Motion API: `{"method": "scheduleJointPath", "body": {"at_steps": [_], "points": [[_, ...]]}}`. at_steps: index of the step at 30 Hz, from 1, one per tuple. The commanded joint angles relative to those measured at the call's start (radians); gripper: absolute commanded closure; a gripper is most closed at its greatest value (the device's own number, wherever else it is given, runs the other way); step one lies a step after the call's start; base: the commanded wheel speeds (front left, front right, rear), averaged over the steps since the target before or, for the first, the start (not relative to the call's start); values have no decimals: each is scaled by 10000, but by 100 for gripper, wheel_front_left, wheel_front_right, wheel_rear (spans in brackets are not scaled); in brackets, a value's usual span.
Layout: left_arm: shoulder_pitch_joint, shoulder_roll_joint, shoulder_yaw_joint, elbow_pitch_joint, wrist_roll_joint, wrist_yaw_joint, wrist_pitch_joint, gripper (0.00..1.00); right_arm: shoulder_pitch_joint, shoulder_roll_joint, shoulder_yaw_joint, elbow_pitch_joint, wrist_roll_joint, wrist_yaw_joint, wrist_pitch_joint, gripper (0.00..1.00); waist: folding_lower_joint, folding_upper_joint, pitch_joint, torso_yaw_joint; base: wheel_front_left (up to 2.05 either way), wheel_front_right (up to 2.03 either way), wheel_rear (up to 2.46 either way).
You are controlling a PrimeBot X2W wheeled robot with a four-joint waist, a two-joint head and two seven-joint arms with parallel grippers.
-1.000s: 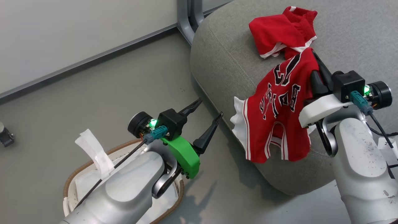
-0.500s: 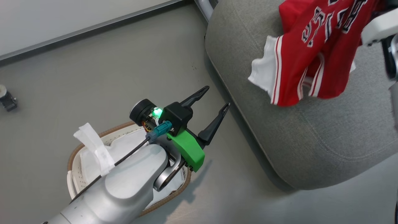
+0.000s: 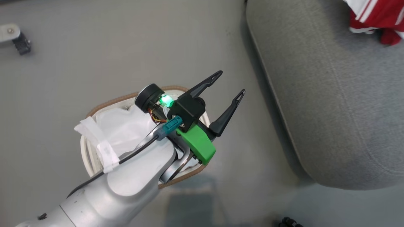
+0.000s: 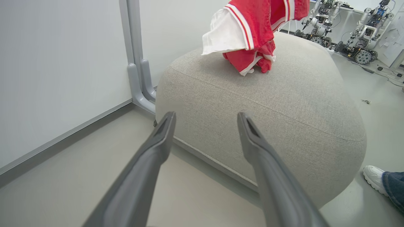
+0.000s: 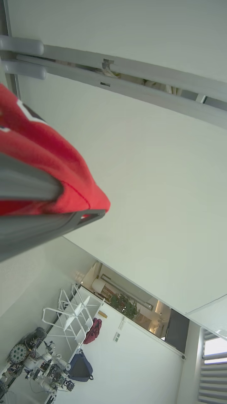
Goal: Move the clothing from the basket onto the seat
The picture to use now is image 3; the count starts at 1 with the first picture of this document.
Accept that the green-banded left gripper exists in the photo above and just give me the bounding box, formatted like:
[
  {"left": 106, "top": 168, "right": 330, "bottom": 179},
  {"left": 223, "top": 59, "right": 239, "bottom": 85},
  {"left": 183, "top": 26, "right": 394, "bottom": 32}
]
[{"left": 167, "top": 70, "right": 246, "bottom": 166}]

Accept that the red basketball jersey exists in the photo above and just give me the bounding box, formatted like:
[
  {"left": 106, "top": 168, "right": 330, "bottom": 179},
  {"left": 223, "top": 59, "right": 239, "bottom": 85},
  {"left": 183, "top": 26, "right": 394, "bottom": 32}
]
[{"left": 343, "top": 0, "right": 404, "bottom": 46}]

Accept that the grey fabric sofa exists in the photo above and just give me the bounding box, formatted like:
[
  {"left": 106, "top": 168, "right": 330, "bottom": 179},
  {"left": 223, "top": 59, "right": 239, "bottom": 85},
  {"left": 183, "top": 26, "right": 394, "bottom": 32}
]
[{"left": 246, "top": 0, "right": 404, "bottom": 190}]

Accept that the white laundry basket brown rim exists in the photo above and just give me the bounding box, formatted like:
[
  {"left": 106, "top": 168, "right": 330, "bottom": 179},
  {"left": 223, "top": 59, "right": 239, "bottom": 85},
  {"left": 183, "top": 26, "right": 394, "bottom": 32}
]
[{"left": 80, "top": 85, "right": 211, "bottom": 189}]

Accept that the teal cable connector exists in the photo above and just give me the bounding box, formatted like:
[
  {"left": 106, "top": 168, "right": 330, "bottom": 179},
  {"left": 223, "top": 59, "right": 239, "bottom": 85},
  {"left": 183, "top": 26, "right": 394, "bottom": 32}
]
[{"left": 155, "top": 115, "right": 183, "bottom": 141}]

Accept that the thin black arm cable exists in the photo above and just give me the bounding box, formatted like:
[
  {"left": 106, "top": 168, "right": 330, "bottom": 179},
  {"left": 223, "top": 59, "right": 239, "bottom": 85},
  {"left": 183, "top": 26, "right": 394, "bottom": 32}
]
[{"left": 65, "top": 134, "right": 160, "bottom": 199}]

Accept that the white tape strap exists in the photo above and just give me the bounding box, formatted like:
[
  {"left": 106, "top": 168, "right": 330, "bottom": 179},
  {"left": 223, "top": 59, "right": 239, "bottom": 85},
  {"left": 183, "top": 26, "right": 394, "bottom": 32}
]
[{"left": 74, "top": 117, "right": 120, "bottom": 174}]

